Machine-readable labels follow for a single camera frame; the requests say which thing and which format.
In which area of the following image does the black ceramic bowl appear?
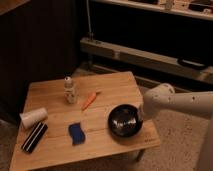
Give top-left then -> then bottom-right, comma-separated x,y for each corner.
108,104 -> 143,138

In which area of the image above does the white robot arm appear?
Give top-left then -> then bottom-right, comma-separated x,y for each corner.
139,83 -> 213,171

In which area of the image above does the orange carrot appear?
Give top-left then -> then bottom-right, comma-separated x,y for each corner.
81,92 -> 100,111

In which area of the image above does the wooden low table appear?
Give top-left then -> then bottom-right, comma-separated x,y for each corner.
9,72 -> 160,171

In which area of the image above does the blue sponge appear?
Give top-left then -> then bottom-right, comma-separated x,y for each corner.
68,123 -> 85,145

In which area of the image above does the small clear bottle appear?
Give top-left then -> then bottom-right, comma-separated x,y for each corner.
64,76 -> 77,104

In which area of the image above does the white paper cup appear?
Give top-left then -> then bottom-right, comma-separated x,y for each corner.
20,108 -> 48,130

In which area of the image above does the upper shelf board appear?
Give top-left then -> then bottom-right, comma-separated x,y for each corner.
92,0 -> 213,21

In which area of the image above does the black striped case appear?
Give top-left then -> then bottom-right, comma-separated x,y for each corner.
21,122 -> 48,153

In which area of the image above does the metal pole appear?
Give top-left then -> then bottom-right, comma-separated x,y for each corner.
86,0 -> 94,40

